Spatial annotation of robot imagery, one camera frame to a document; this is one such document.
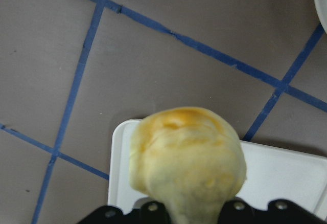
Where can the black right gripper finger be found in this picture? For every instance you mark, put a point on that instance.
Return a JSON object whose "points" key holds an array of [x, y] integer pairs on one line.
{"points": [[278, 211]]}

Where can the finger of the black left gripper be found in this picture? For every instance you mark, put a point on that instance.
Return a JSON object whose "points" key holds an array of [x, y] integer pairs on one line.
{"points": [[150, 212]]}

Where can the yellow bread roll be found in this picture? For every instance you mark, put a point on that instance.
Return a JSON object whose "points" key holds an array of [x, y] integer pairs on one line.
{"points": [[190, 160]]}

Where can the cream rectangular tray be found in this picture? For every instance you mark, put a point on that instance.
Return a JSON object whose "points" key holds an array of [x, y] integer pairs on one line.
{"points": [[272, 173]]}

